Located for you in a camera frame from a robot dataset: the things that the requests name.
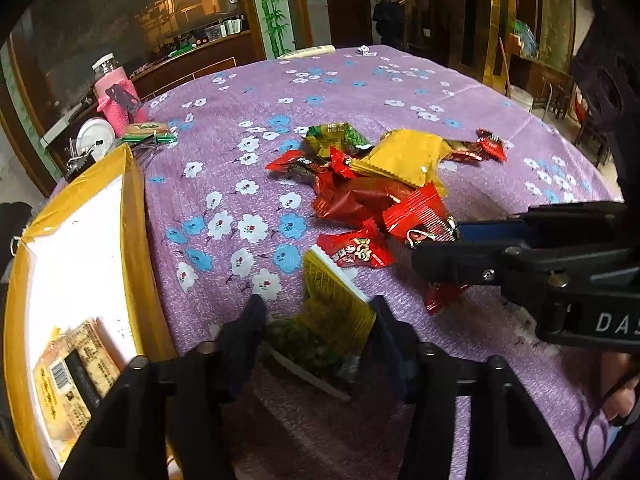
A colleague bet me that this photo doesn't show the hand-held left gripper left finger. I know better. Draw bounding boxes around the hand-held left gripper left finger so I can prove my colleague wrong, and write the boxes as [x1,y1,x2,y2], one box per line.
[59,295,269,480]

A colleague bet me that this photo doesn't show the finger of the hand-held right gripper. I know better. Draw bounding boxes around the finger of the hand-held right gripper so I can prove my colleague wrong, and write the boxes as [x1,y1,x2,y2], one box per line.
[456,201,629,252]
[411,239,627,302]

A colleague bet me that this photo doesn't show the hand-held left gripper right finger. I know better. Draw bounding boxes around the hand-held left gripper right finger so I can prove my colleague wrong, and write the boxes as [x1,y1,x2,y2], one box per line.
[371,295,576,480]

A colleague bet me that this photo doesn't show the red striped snack packet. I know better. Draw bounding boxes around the red striped snack packet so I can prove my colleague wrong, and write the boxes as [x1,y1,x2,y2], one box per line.
[382,182,461,251]

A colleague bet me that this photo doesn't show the yellow green snack packet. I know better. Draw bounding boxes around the yellow green snack packet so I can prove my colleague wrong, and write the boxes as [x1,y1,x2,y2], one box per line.
[264,247,377,403]

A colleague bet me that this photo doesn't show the yellow cardboard box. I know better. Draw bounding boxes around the yellow cardboard box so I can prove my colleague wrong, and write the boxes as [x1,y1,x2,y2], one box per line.
[2,142,176,480]

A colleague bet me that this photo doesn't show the red packet with black label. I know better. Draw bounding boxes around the red packet with black label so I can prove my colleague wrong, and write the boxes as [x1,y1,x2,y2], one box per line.
[265,150,326,173]

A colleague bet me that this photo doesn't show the person's right hand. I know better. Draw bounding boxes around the person's right hand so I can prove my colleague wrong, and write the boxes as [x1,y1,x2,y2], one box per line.
[597,352,640,429]

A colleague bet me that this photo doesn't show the small red snack packet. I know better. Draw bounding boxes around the small red snack packet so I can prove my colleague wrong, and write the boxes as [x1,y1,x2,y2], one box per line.
[475,129,508,162]
[327,147,361,178]
[424,282,471,316]

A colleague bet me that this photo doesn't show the brown red snack packet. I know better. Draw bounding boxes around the brown red snack packet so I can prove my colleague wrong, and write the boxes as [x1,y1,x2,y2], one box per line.
[440,137,488,162]

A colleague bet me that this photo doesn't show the red candy packet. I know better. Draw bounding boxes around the red candy packet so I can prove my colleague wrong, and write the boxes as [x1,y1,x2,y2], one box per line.
[317,220,396,268]

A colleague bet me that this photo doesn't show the dark red snack packet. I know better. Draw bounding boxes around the dark red snack packet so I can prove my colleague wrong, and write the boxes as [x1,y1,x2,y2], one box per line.
[312,170,416,223]

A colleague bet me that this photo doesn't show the white bucket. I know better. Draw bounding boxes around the white bucket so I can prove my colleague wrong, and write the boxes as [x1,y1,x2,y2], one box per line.
[507,85,536,113]

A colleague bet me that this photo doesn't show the wooden chair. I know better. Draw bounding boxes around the wooden chair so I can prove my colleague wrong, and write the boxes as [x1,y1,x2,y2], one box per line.
[537,67,576,121]

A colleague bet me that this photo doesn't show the orange barcode snack packet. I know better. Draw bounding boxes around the orange barcode snack packet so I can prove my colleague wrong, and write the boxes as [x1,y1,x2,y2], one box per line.
[32,317,121,456]

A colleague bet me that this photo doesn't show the purple floral tablecloth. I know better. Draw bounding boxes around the purple floral tablecloth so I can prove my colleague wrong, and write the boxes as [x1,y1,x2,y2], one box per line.
[50,44,623,480]

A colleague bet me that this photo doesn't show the green biscuit packet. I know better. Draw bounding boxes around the green biscuit packet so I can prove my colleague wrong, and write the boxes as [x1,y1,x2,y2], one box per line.
[121,122,178,146]

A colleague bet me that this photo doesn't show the wooden stair railing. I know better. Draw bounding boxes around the wooden stair railing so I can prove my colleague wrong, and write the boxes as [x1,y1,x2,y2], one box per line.
[400,0,451,56]

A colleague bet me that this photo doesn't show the gold framed wooden screen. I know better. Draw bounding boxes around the gold framed wooden screen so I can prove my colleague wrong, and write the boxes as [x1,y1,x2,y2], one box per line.
[450,0,593,78]

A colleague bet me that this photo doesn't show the black binder clips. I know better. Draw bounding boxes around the black binder clips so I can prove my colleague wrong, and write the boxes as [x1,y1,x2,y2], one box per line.
[64,152,101,181]

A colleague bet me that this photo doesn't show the white round lid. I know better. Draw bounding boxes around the white round lid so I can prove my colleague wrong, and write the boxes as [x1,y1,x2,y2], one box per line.
[76,117,117,161]

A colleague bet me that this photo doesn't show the white tube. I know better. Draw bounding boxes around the white tube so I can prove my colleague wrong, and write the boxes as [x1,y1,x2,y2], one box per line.
[277,45,336,59]

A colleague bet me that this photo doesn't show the black hang tag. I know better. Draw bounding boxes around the black hang tag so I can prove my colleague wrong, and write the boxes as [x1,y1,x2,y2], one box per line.
[105,84,143,113]

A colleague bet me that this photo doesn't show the wooden counter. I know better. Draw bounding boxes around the wooden counter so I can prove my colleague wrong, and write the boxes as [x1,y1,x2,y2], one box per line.
[125,30,266,101]

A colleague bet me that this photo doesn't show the wooden door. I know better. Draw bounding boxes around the wooden door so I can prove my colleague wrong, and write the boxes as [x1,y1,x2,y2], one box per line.
[322,0,371,46]

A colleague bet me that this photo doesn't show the pink sleeved bottle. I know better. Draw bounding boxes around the pink sleeved bottle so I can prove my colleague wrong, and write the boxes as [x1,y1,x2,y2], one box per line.
[91,54,143,137]

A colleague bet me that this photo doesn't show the bamboo painted pillar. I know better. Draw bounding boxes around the bamboo painted pillar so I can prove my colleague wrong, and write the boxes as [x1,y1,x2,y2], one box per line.
[235,0,313,61]

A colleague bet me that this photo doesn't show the black cable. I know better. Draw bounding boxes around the black cable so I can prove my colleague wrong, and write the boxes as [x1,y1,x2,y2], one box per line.
[577,375,633,463]

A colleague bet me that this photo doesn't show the dark jacket on newel post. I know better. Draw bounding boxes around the dark jacket on newel post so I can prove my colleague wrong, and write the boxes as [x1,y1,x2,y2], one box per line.
[372,0,406,51]

